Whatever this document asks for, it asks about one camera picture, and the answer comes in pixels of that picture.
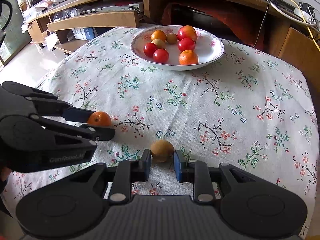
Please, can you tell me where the tan fruit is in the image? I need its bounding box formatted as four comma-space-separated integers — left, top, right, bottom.
150, 139, 174, 162

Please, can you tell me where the small orange mandarin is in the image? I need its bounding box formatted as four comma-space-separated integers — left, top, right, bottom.
87, 111, 112, 126

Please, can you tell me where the large red apple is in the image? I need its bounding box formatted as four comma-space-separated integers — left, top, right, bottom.
177, 25, 197, 41

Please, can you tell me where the red cloth under cabinet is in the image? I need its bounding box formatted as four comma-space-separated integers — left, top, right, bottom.
160, 3, 264, 50

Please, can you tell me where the red tomato in plate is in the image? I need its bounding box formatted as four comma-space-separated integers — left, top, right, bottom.
178, 37, 196, 51

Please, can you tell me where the red tomato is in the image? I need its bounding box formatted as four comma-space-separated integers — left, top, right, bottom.
153, 49, 169, 63
178, 37, 196, 51
143, 42, 158, 58

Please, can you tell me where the white power strip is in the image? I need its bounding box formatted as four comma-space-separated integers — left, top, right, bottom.
294, 8, 316, 24

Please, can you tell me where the brown longan in plate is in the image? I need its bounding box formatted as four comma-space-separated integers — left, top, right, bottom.
166, 33, 178, 44

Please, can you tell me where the orange mandarin in plate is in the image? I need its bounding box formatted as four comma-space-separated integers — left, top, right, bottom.
151, 30, 166, 42

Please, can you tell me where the wooden tv cabinet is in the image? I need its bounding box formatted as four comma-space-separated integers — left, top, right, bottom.
27, 0, 319, 96

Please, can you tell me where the floral white tablecloth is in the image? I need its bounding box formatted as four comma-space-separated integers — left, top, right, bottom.
4, 24, 317, 238

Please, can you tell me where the large orange mandarin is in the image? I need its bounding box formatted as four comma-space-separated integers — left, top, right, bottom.
179, 50, 199, 65

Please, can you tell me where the brown round longan fruit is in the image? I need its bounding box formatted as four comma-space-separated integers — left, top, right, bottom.
151, 38, 165, 49

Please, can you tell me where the white floral plate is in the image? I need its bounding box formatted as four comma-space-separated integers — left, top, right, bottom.
130, 25, 225, 71

